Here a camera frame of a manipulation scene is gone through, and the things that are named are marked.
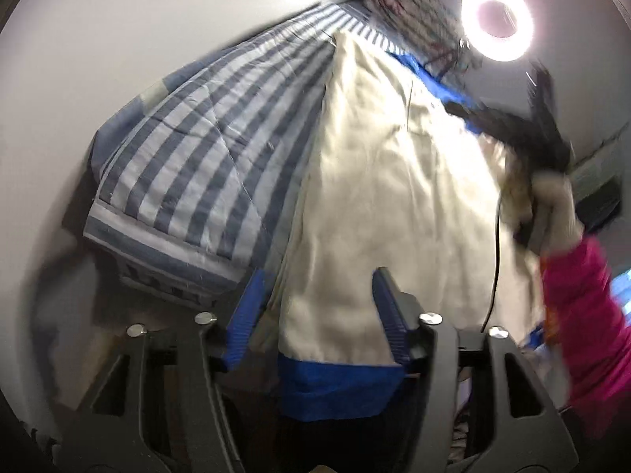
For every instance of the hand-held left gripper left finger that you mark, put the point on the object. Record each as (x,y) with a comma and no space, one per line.
(246,315)

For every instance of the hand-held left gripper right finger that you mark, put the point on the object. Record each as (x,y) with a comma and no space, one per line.
(389,305)

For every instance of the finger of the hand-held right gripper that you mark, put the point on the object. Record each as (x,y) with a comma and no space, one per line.
(468,113)

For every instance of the beige and blue jacket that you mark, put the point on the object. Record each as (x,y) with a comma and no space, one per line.
(384,182)

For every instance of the person's right forearm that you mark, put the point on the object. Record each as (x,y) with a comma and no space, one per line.
(586,330)

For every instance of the person's right hand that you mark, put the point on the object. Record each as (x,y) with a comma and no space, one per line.
(557,207)

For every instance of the white air conditioner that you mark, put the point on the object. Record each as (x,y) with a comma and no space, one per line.
(596,172)

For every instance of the patterned pillow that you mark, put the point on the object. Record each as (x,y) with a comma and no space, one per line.
(409,5)

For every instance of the blue white striped quilt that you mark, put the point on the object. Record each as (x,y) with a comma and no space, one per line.
(197,157)

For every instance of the window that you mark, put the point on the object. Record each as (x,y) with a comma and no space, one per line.
(622,295)

